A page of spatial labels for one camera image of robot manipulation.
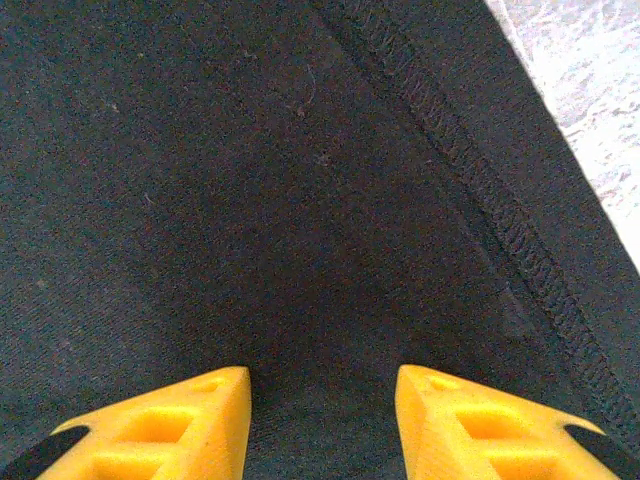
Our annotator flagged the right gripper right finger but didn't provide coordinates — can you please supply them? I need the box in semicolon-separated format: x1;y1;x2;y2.
394;363;637;480

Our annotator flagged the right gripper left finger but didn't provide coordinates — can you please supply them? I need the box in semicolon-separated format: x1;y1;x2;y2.
0;365;253;480

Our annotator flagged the black t-shirt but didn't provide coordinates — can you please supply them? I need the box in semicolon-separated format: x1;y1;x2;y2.
0;0;640;480

